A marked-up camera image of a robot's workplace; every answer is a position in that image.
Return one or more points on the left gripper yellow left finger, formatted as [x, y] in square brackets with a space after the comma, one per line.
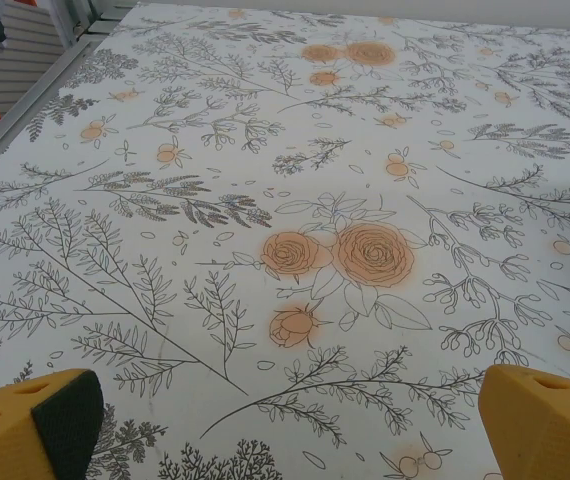
[0, 440]

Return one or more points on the aluminium side rail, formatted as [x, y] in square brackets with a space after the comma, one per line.
[40, 95]

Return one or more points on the floral tablecloth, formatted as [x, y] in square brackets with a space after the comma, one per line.
[315, 150]

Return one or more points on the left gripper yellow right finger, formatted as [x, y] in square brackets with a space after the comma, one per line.
[545, 430]

